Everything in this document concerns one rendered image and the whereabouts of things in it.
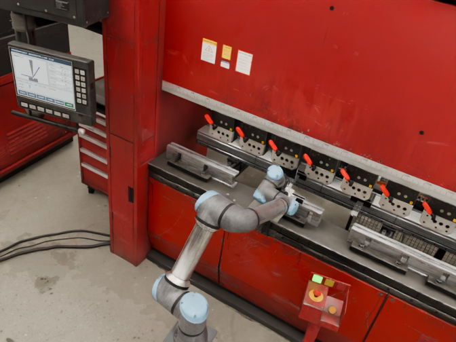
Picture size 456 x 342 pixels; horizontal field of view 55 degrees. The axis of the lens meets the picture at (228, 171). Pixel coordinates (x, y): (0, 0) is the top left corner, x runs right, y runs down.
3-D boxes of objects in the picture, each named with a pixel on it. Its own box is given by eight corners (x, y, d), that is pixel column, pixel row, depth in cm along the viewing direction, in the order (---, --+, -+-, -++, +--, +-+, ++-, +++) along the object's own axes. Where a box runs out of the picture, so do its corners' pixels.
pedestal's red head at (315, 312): (297, 317, 218) (305, 294, 208) (303, 294, 231) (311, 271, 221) (336, 332, 214) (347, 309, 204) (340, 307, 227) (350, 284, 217)
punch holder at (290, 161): (269, 161, 237) (275, 135, 228) (276, 154, 244) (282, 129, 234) (294, 172, 232) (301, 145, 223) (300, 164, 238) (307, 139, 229)
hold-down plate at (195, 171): (167, 164, 274) (167, 160, 273) (172, 160, 278) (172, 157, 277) (206, 182, 264) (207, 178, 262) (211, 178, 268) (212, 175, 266)
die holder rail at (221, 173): (165, 157, 280) (166, 145, 275) (171, 153, 285) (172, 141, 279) (232, 188, 263) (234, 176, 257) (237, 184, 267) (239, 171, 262)
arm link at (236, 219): (247, 221, 166) (303, 197, 205) (225, 207, 171) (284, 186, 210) (237, 246, 170) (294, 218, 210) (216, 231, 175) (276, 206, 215)
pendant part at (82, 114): (17, 107, 236) (6, 43, 216) (31, 98, 246) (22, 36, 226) (91, 127, 229) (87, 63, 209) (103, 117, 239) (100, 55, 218)
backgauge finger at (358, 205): (341, 213, 239) (344, 206, 236) (355, 191, 258) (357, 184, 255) (362, 222, 235) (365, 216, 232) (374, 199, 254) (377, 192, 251)
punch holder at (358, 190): (338, 190, 223) (348, 163, 214) (344, 182, 230) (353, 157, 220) (367, 201, 218) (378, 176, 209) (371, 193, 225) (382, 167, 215)
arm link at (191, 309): (192, 340, 176) (195, 320, 169) (169, 320, 183) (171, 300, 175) (212, 322, 185) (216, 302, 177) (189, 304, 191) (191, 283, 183)
